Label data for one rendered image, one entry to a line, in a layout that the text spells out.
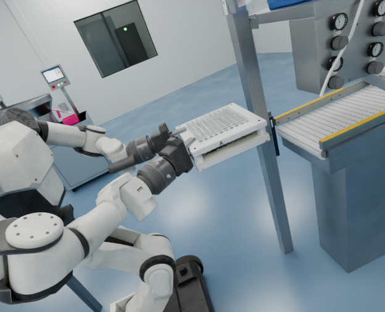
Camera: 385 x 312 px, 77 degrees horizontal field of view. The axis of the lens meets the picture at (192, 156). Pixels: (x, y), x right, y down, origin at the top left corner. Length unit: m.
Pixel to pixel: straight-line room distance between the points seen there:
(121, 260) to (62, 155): 2.33
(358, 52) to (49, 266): 0.85
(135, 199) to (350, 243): 1.07
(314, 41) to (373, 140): 0.46
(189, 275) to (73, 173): 2.21
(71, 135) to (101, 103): 4.72
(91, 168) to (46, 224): 2.78
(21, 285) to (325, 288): 1.34
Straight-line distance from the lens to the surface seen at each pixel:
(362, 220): 1.35
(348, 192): 1.17
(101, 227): 0.52
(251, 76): 1.00
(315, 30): 0.73
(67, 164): 3.23
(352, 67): 0.82
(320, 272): 1.58
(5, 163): 0.74
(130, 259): 0.99
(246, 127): 0.74
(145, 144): 0.84
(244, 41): 0.98
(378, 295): 1.55
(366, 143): 1.02
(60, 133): 1.07
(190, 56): 6.15
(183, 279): 1.43
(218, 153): 0.74
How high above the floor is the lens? 1.34
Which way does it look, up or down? 28 degrees down
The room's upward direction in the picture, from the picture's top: 21 degrees counter-clockwise
